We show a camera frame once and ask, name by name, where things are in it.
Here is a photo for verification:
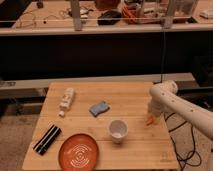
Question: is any black hanging cable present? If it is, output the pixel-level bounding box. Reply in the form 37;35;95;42
160;26;167;83

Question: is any white cup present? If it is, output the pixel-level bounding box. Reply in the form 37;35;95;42
108;120;128;144

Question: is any orange pepper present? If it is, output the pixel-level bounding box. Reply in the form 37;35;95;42
146;116;155;126

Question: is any right metal post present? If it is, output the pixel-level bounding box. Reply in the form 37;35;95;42
163;0;176;29

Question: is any black floor cable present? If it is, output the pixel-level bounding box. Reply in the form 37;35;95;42
164;113;203;171

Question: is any blue sponge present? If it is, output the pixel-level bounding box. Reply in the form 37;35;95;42
89;101;110;117

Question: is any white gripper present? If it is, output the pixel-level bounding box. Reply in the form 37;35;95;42
148;102;163;117

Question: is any left metal post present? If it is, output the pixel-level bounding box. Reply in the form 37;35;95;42
70;0;82;31

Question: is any white bottle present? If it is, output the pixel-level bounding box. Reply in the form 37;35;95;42
59;88;75;117

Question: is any orange plate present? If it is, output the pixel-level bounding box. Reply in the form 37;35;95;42
58;133;99;171

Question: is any orange tool on shelf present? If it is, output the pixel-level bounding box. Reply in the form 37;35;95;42
122;6;138;24

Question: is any black striped box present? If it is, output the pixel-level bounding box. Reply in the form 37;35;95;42
33;125;61;155

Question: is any black mouse on shelf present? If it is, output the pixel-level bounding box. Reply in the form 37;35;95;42
97;10;121;25

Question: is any metal post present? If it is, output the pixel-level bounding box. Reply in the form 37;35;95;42
163;0;176;29
70;0;82;31

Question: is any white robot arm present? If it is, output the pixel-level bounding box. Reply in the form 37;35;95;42
148;80;213;171

